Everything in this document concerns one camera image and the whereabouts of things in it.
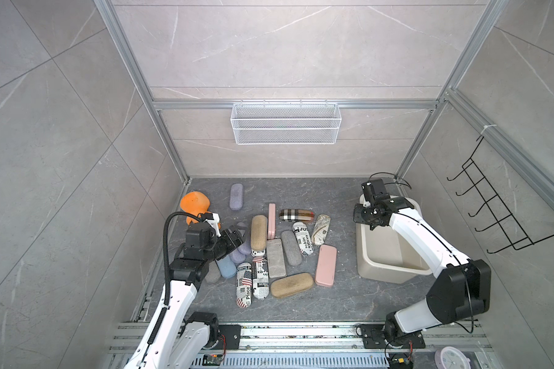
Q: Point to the beige plastic storage bin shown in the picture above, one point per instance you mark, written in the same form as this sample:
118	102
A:
384	255

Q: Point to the map print glasses case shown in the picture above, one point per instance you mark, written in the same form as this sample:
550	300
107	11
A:
321	230

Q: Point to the stone grey flat case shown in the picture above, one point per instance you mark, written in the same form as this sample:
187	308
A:
276	259

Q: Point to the tan fabric case front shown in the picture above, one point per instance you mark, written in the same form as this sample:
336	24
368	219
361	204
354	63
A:
291	285

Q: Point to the white wire mesh basket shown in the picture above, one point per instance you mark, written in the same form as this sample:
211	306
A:
292	123

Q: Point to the light blue fabric case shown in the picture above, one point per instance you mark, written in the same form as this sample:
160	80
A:
226	267

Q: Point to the newspaper flag case right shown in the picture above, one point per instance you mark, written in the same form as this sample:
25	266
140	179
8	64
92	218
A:
260	278

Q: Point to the plaid glasses case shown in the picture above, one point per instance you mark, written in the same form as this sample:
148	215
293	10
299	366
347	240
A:
295	215

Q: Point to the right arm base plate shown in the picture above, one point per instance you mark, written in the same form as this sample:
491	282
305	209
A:
381	336

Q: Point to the orange plush toy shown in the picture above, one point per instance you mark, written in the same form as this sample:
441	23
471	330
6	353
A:
197	204

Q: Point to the newspaper print case centre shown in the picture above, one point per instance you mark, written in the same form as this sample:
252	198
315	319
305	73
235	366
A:
303	238

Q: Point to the pink flat case right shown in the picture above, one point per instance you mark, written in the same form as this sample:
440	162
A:
325	269

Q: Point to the grey case far left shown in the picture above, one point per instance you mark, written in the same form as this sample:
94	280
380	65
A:
214	274

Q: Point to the grey fabric case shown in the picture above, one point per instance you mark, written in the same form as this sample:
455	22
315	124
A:
291	248

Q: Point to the newspaper case under tan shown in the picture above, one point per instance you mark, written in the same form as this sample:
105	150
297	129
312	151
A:
258	254

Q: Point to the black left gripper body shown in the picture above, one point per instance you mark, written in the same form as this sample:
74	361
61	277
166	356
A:
223	244

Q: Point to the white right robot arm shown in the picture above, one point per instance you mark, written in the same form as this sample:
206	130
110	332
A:
462	285

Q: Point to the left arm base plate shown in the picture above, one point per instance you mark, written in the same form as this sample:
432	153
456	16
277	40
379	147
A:
229	336

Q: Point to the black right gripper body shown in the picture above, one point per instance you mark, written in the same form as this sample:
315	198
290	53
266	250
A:
363	215

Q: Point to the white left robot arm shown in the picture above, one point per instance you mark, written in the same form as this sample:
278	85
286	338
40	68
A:
171	340

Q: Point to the newspaper flag case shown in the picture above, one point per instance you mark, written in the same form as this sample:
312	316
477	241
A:
244	285
260	278

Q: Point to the white round clock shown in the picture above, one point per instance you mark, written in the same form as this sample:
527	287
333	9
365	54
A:
451	358

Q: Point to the newspaper flag case left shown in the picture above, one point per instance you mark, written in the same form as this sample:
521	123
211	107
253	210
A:
244	285

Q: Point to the black wire hook rack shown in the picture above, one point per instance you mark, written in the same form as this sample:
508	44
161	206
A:
493	203

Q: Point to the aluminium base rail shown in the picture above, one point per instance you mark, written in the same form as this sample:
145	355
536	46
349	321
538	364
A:
336	345

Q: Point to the pink slim case upright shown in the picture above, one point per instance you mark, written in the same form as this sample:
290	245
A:
271	221

